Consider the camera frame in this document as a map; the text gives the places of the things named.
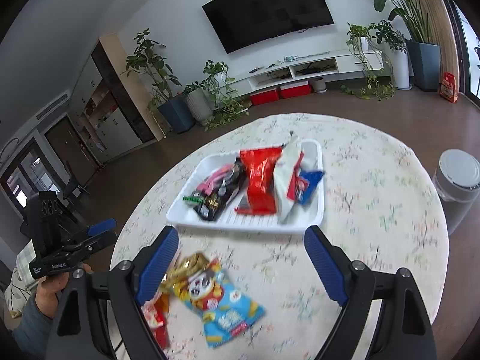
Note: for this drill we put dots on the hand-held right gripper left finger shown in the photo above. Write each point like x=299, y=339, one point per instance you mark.
x=157, y=266

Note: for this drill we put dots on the leaf print cushion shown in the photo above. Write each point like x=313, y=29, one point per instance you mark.
x=17, y=292

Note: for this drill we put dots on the gold snack packet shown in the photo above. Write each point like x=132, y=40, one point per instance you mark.
x=189, y=266

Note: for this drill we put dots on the plant in tall white pot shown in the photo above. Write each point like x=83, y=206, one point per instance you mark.
x=401, y=71

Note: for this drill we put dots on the beige curtain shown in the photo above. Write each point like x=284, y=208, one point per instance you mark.
x=431, y=7

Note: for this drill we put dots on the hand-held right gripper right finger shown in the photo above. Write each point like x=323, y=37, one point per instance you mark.
x=326, y=266

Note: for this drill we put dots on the blue cake packet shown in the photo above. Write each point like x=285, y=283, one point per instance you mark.
x=288, y=180

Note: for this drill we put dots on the hanging pothos in white pot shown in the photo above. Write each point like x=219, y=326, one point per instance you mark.
x=356, y=32

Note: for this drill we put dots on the grey trash bin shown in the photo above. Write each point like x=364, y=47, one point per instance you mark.
x=455, y=195

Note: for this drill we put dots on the black snack packet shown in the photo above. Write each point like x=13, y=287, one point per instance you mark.
x=221, y=198

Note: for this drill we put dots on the person's left hand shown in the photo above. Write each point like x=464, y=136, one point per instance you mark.
x=50, y=292

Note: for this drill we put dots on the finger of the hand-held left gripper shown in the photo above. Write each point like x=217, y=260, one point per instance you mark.
x=101, y=226
x=99, y=242

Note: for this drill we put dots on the person's left forearm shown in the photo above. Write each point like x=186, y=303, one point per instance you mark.
x=32, y=330

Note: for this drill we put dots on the plant in white ribbed pot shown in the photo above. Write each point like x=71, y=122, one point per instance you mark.
x=198, y=105

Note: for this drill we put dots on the blue panda snack packet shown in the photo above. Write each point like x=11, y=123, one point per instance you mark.
x=225, y=315

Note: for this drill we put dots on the air conditioner vent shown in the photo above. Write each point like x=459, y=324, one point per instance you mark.
x=52, y=105

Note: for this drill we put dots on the red bag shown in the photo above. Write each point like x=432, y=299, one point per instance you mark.
x=449, y=88

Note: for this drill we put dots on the dark dining chair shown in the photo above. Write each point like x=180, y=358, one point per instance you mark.
x=73, y=185

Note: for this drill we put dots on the white television console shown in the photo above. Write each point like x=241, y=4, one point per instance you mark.
x=352, y=63

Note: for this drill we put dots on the white plastic tray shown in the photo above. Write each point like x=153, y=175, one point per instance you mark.
x=232, y=221

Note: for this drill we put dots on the red storage box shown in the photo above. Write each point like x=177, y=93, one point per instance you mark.
x=296, y=90
x=264, y=97

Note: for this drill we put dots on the black set-top box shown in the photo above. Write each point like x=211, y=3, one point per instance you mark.
x=311, y=70

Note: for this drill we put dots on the red patterned snack packet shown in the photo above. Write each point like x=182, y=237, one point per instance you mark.
x=155, y=318

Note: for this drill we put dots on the black sliding door frame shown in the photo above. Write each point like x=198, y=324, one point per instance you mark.
x=460, y=60

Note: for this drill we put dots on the brown entrance door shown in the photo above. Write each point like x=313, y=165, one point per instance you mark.
x=67, y=146

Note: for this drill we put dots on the large-leaf plant in blue-grey pot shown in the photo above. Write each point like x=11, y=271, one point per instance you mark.
x=425, y=67

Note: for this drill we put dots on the pink snack packet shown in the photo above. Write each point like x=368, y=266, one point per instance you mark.
x=212, y=182

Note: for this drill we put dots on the wall storage cabinet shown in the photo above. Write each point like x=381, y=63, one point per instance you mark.
x=112, y=120

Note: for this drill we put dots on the round floral tablecloth table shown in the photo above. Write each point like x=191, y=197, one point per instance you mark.
x=375, y=213

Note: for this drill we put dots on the potted tree in blue-grey pot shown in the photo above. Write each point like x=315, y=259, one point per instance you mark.
x=176, y=114

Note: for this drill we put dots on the small teal object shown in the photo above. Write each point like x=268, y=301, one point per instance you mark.
x=289, y=59

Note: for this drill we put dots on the black wall television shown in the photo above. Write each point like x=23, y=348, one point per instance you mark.
x=262, y=7

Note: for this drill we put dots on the small grey pot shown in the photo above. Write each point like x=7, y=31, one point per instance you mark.
x=319, y=84

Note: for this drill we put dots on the trailing vine plant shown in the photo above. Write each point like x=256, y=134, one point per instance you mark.
x=215, y=69

